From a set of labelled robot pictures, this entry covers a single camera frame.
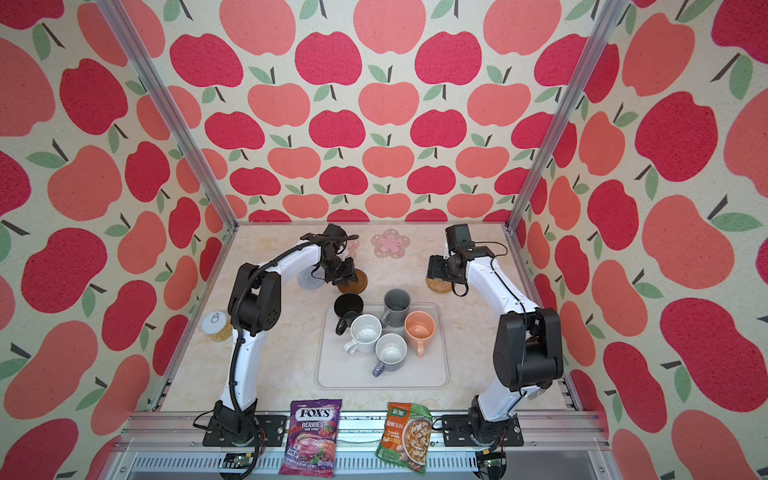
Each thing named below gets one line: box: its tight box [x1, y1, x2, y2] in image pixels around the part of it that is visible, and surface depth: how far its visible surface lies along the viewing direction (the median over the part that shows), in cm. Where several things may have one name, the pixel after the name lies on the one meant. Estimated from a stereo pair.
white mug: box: [344, 314, 383, 355], surface depth 85 cm
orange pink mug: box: [404, 310, 436, 358], surface depth 86 cm
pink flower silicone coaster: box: [371, 228, 411, 259], surface depth 117 cm
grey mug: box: [381, 288, 411, 328], surface depth 89 cm
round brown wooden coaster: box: [337, 269, 368, 294], surface depth 104 cm
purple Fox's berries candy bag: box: [279, 399, 342, 478], surface depth 73 cm
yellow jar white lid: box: [201, 311, 233, 342], surface depth 90 cm
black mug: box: [334, 293, 364, 335], surface depth 88 cm
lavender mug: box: [372, 332, 408, 377], surface depth 84 cm
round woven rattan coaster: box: [426, 277, 453, 293], surface depth 104 cm
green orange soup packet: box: [375, 402, 433, 475], surface depth 74 cm
